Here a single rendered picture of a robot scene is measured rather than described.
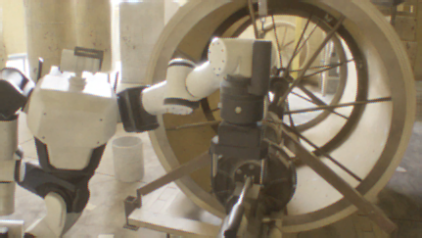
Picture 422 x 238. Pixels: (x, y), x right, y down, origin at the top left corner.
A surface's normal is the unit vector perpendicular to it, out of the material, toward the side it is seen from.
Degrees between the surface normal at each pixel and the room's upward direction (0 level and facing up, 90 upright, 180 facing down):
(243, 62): 90
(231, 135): 90
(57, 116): 98
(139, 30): 90
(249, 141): 90
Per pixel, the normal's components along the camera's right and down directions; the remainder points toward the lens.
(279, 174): -0.27, 0.28
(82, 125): 0.36, 0.42
